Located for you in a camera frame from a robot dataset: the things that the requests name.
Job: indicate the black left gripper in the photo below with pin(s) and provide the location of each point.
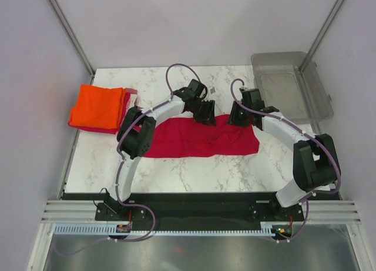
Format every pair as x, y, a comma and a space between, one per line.
208, 117

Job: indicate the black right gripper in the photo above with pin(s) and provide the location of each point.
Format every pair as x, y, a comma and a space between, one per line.
232, 119

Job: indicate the crimson red t shirt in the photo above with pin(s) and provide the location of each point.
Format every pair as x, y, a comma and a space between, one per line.
184, 138

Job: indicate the pink white shirts stack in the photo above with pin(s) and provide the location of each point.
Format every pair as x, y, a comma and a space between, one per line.
130, 97

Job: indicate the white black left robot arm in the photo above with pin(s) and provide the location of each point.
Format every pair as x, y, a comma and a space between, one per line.
136, 133

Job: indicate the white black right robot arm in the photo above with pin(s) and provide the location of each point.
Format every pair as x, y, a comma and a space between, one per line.
315, 163

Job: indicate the clear grey plastic bin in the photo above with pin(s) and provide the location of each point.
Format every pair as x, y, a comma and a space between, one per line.
289, 81

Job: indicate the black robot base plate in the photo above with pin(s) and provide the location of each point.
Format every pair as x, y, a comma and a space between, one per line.
199, 211

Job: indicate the right aluminium frame post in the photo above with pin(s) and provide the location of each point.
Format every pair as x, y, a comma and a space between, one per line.
329, 20

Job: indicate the aluminium frame post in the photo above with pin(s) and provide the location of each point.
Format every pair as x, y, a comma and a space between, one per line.
329, 20
68, 30

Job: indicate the left aluminium frame post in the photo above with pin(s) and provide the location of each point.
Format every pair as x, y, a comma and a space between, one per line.
68, 30

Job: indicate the white slotted cable duct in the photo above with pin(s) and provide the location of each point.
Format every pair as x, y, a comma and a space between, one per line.
117, 230

